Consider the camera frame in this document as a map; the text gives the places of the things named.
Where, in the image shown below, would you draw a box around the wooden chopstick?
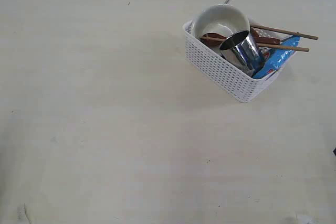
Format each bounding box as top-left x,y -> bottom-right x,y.
250,24 -> 319,40
201,34 -> 310,52

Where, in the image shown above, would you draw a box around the white plastic woven basket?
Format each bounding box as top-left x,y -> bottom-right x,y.
183,20 -> 286,103

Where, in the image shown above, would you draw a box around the shiny steel cup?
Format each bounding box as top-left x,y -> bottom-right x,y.
219,30 -> 265,77

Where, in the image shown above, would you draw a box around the white ceramic bowl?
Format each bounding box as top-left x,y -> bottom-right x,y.
191,4 -> 250,39

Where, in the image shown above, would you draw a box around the blue snack packet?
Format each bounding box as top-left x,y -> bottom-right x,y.
253,48 -> 296,79

